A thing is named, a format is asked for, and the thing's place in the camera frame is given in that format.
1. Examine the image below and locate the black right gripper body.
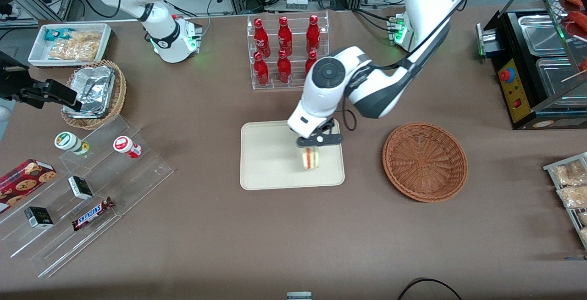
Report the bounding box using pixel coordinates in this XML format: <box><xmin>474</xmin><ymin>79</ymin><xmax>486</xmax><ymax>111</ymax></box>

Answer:
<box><xmin>0</xmin><ymin>52</ymin><xmax>31</xmax><ymax>100</ymax></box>

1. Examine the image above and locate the triangle sandwich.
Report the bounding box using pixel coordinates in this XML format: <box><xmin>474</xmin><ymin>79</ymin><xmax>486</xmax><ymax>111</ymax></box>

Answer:
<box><xmin>300</xmin><ymin>146</ymin><xmax>320</xmax><ymax>171</ymax></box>

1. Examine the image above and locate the aluminium foil tray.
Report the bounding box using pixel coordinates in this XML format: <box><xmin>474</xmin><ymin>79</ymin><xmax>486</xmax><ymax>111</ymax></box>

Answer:
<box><xmin>63</xmin><ymin>66</ymin><xmax>116</xmax><ymax>118</ymax></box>

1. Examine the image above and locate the cream rectangular tray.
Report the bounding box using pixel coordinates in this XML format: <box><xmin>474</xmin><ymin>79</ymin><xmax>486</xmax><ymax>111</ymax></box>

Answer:
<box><xmin>240</xmin><ymin>118</ymin><xmax>345</xmax><ymax>191</ymax></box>

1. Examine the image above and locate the small light wicker basket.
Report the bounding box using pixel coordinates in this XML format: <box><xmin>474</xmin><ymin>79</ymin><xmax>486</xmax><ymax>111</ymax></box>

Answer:
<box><xmin>61</xmin><ymin>60</ymin><xmax>127</xmax><ymax>130</ymax></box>

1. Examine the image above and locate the large round brown wicker basket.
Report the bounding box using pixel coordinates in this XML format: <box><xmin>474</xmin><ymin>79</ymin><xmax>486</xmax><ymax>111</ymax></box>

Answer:
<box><xmin>382</xmin><ymin>122</ymin><xmax>468</xmax><ymax>202</ymax></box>

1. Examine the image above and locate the tray of packaged snacks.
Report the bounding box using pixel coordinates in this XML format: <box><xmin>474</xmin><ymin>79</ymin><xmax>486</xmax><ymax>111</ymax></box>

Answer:
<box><xmin>543</xmin><ymin>152</ymin><xmax>587</xmax><ymax>250</ymax></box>

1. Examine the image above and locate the white plastic bin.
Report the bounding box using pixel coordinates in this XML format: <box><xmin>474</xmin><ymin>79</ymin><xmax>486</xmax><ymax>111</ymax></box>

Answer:
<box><xmin>28</xmin><ymin>23</ymin><xmax>113</xmax><ymax>69</ymax></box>

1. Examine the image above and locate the green lid jar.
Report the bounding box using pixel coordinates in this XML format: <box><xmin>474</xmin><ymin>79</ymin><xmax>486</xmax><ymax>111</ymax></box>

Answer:
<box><xmin>54</xmin><ymin>131</ymin><xmax>90</xmax><ymax>156</ymax></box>

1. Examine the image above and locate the clear bag of chips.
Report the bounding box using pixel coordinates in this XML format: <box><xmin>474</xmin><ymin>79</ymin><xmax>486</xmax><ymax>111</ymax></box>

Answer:
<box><xmin>48</xmin><ymin>31</ymin><xmax>102</xmax><ymax>61</ymax></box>

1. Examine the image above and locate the red cola bottle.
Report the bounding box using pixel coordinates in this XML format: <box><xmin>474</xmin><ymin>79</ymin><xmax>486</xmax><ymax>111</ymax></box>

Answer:
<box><xmin>254</xmin><ymin>18</ymin><xmax>271</xmax><ymax>57</ymax></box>
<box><xmin>278</xmin><ymin>16</ymin><xmax>293</xmax><ymax>56</ymax></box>
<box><xmin>253</xmin><ymin>51</ymin><xmax>270</xmax><ymax>86</ymax></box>
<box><xmin>277</xmin><ymin>50</ymin><xmax>292</xmax><ymax>84</ymax></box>
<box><xmin>305</xmin><ymin>50</ymin><xmax>320</xmax><ymax>78</ymax></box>
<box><xmin>306</xmin><ymin>15</ymin><xmax>321</xmax><ymax>54</ymax></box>

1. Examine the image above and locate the teal snack packet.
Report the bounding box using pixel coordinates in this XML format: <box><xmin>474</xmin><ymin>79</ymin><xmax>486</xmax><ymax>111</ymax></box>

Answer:
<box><xmin>44</xmin><ymin>28</ymin><xmax>74</xmax><ymax>42</ymax></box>

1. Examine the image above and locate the red cookie box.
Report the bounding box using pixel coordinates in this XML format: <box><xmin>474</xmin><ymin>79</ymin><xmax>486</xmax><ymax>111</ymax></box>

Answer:
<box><xmin>0</xmin><ymin>158</ymin><xmax>57</xmax><ymax>214</ymax></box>

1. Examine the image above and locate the red lid jar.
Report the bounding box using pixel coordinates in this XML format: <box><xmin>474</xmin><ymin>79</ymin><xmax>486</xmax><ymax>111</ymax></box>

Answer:
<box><xmin>113</xmin><ymin>135</ymin><xmax>142</xmax><ymax>159</ymax></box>

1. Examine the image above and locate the small black box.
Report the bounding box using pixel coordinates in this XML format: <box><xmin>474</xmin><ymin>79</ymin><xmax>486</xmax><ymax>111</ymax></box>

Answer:
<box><xmin>67</xmin><ymin>175</ymin><xmax>94</xmax><ymax>200</ymax></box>
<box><xmin>24</xmin><ymin>206</ymin><xmax>55</xmax><ymax>229</ymax></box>

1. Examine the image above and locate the clear acrylic bottle rack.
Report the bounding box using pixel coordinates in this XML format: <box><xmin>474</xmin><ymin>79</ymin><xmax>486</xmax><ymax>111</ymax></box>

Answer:
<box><xmin>247</xmin><ymin>11</ymin><xmax>330</xmax><ymax>90</ymax></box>

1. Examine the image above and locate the clear acrylic stepped display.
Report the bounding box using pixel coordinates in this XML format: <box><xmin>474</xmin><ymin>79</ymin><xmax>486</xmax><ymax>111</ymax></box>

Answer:
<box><xmin>0</xmin><ymin>116</ymin><xmax>174</xmax><ymax>278</ymax></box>

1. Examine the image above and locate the snickers chocolate bar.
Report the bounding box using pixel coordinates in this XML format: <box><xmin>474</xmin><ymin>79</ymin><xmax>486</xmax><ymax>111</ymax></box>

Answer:
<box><xmin>72</xmin><ymin>196</ymin><xmax>115</xmax><ymax>232</ymax></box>

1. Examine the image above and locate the black glass food warmer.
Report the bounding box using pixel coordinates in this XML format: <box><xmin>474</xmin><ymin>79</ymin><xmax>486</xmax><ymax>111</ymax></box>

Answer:
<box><xmin>477</xmin><ymin>0</ymin><xmax>587</xmax><ymax>130</ymax></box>

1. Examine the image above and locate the steel warmer pan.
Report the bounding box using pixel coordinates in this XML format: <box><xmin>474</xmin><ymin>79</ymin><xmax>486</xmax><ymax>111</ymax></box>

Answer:
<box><xmin>536</xmin><ymin>57</ymin><xmax>587</xmax><ymax>104</ymax></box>
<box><xmin>518</xmin><ymin>14</ymin><xmax>565</xmax><ymax>56</ymax></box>

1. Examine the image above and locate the black cable loop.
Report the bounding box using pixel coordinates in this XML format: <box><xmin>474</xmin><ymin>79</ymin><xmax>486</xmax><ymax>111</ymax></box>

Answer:
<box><xmin>397</xmin><ymin>278</ymin><xmax>464</xmax><ymax>300</ymax></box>

